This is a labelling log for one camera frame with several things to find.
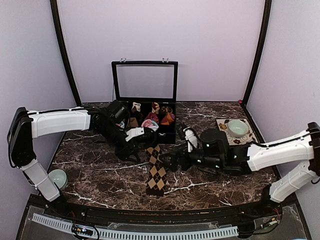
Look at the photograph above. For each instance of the brown tan rolled sock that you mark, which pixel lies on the brown tan rolled sock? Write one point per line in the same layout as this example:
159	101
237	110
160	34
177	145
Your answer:
133	123

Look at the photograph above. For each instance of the black frame post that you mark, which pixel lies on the black frame post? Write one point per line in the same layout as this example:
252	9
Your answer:
63	51
258	52

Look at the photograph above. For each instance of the leopard pattern rolled sock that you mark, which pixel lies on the leopard pattern rolled sock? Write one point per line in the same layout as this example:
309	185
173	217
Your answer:
164	110

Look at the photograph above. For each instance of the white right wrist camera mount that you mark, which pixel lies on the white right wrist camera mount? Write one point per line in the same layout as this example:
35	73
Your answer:
187	134

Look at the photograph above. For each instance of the cream brown rolled sock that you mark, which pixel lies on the cream brown rolled sock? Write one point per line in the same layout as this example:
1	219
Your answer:
136	107

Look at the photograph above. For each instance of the black right frame post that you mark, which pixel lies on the black right frame post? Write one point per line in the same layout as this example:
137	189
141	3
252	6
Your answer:
258	52

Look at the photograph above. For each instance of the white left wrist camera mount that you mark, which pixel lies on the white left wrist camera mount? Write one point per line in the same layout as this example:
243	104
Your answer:
134	132

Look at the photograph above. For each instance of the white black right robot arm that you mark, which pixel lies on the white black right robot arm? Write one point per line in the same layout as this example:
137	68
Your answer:
211	149

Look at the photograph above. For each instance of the maroon teal rolled sock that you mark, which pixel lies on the maroon teal rolled sock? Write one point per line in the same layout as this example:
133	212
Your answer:
153	117

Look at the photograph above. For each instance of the pink white rolled sock right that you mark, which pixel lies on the pink white rolled sock right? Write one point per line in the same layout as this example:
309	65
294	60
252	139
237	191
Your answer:
151	124

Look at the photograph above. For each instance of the black left frame post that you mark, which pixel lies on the black left frame post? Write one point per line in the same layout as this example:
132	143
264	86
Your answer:
63	51

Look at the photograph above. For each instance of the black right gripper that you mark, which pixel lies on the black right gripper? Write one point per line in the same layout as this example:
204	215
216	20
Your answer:
173	166

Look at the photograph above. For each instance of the black sock organizer box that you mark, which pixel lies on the black sock organizer box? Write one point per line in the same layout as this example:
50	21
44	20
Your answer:
146	82

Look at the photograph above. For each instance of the pale green bowl left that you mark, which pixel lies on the pale green bowl left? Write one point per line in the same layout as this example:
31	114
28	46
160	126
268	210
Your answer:
59	177

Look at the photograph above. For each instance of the maroon purple orange striped sock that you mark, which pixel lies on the maroon purple orange striped sock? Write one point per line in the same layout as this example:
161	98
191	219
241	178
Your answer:
168	119

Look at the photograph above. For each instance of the white slotted cable duct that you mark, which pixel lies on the white slotted cable duct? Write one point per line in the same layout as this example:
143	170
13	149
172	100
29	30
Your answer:
98	233

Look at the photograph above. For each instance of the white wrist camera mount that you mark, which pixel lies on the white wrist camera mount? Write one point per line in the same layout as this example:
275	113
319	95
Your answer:
187	134
134	132

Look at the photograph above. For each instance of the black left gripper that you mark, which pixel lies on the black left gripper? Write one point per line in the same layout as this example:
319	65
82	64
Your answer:
123	155

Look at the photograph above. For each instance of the pale green ceramic bowl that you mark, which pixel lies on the pale green ceramic bowl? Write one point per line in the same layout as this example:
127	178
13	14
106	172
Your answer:
237	128

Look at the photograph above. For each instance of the brown argyle sock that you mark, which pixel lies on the brown argyle sock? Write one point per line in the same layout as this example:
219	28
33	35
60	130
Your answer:
157	176

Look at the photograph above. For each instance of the black front table rail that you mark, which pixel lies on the black front table rail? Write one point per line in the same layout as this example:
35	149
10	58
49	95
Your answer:
94	212

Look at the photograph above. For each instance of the square floral ceramic plate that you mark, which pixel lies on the square floral ceramic plate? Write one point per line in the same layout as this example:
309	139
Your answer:
249	137

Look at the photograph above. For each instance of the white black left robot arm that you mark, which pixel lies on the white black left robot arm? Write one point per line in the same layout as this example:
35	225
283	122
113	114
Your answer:
29	125

